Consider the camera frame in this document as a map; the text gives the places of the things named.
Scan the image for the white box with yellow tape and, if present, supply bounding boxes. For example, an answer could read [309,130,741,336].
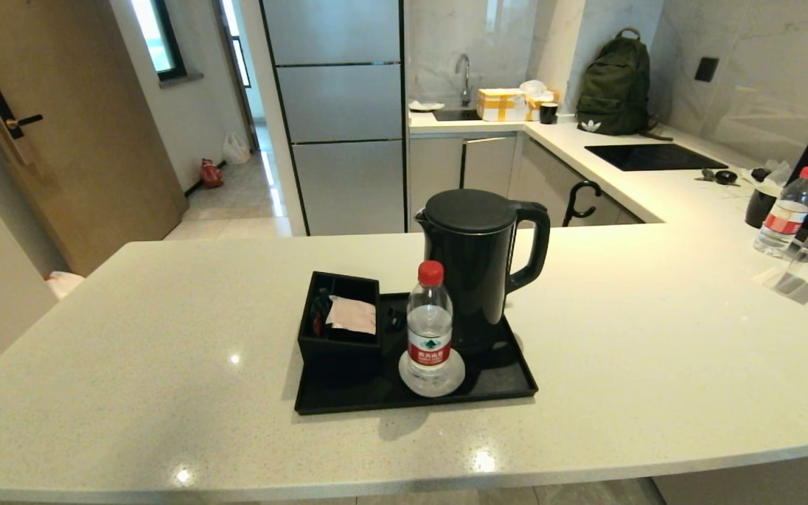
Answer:
[476,88,530,122]

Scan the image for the silver refrigerator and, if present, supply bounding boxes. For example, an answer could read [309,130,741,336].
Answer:
[261,0,408,236]

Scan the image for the dark green backpack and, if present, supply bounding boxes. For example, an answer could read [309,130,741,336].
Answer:
[576,27,673,140]

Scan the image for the white trash bag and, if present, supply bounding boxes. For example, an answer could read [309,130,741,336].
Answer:
[46,271,86,300]

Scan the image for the crumpled clear plastic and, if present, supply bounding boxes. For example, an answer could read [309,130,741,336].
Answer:
[759,160,794,190]

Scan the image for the black electric kettle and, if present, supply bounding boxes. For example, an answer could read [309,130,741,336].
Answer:
[415,189,551,351]

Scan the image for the grey kitchen base cabinet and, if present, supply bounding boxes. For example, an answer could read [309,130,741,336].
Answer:
[409,133,647,234]

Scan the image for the black serving tray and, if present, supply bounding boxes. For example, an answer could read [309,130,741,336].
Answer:
[295,288,539,415]

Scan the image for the black organizer box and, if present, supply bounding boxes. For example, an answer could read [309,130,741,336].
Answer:
[297,271,382,379]

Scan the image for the brown wooden door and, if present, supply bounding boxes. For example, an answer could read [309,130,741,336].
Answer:
[0,0,189,277]

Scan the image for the black induction cooktop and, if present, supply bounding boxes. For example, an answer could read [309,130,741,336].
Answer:
[584,144,729,172]

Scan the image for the water bottle with mountain logo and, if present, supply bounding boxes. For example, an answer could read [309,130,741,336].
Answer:
[406,260,454,383]

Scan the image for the plain red cap water bottle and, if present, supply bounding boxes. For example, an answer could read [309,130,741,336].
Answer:
[753,166,808,258]

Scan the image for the chrome kitchen faucet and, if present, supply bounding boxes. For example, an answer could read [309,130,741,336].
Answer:
[454,53,473,107]

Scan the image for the white plastic bag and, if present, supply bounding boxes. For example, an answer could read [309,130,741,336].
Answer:
[222,131,252,165]

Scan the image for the black mug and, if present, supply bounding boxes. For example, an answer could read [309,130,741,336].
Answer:
[745,185,780,229]

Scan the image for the dark framed window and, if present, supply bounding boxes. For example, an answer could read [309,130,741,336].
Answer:
[130,0,187,81]

